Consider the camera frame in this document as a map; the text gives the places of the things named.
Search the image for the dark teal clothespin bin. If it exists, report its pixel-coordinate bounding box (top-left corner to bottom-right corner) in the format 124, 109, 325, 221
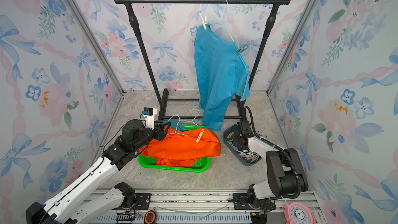
223, 123, 262, 167

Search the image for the teal clothespin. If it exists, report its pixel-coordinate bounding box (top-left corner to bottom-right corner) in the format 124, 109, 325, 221
236, 44, 248, 56

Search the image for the black clothes rack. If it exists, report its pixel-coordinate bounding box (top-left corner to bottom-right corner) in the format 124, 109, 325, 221
114, 0, 291, 121

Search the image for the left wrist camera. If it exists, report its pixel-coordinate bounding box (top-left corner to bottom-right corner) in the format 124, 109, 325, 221
142, 107, 158, 130

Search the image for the light teal wire hanger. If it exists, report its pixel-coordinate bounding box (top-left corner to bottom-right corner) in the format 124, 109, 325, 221
211, 0, 240, 49

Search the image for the black corrugated cable hose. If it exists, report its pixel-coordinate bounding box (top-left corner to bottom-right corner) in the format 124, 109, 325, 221
244, 105, 303, 200

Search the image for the orange t-shirt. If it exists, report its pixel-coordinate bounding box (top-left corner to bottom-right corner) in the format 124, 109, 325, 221
140, 128, 221, 168

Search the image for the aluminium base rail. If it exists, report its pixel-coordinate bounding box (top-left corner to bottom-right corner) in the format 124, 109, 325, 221
70, 189, 326, 224

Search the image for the beige clothespin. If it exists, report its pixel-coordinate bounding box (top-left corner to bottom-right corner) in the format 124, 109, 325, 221
196, 129, 205, 143

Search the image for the white clothespin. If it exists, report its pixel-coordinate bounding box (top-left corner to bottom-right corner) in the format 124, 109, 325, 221
199, 12, 208, 30

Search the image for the green plastic tray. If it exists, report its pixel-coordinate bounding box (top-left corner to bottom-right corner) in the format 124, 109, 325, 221
138, 121, 221, 173

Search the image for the pink round object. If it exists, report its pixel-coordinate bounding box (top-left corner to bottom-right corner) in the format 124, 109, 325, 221
283, 202, 315, 224

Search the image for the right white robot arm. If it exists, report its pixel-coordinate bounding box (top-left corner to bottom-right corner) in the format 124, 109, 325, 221
233, 120, 309, 208

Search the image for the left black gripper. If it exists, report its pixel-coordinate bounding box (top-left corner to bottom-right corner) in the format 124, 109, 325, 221
134, 120, 172, 153

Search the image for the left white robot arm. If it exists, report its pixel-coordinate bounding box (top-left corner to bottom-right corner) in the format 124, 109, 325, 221
25, 119, 171, 224

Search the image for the teal t-shirt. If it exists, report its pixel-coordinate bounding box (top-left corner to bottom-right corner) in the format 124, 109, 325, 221
194, 24, 250, 131

